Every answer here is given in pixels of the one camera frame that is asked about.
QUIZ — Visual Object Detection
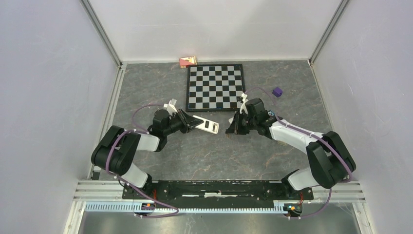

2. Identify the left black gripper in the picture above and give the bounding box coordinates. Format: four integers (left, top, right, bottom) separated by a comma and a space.
164, 108, 204, 136

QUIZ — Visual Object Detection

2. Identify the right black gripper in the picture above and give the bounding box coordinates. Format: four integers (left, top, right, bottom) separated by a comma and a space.
225, 111, 257, 135

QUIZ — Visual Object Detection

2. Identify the red white remote control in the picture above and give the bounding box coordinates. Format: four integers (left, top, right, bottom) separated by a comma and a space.
195, 117, 219, 135

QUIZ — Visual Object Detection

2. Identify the beige remote control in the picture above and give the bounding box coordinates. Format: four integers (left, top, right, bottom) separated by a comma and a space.
277, 140, 288, 146

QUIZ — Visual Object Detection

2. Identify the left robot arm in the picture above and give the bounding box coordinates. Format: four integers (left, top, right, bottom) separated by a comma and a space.
91, 109, 204, 199

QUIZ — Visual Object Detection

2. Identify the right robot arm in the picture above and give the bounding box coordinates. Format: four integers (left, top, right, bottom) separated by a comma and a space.
225, 98, 356, 199

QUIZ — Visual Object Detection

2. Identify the black white chessboard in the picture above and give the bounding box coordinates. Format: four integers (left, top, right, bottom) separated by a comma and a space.
185, 64, 245, 112

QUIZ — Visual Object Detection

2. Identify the purple cube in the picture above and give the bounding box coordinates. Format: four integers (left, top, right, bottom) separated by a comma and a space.
272, 87, 283, 98

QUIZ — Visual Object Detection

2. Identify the red orange small box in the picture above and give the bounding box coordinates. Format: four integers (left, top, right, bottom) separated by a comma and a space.
179, 56, 197, 68

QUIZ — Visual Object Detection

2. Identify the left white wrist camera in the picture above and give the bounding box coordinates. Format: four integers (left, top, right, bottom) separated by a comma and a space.
163, 99, 178, 116

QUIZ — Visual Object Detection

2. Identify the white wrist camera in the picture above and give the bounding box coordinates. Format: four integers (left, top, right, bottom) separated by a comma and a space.
163, 99, 178, 116
239, 93, 248, 115

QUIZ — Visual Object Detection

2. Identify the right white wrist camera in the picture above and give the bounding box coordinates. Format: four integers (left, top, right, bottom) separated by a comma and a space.
239, 93, 248, 115

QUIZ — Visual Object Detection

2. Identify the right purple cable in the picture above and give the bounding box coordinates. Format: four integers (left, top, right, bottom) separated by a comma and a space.
245, 87, 354, 181

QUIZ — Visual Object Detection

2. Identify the purple cable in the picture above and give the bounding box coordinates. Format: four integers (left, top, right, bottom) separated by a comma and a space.
105, 104, 180, 218
245, 87, 354, 181

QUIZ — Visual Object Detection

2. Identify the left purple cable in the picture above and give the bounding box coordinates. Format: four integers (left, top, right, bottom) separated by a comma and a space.
105, 104, 180, 218

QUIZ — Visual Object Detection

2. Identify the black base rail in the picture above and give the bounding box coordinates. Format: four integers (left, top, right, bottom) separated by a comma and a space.
142, 180, 314, 209

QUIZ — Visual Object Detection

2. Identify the white slotted cable duct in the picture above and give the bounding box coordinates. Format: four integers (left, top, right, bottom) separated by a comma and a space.
85, 200, 303, 215

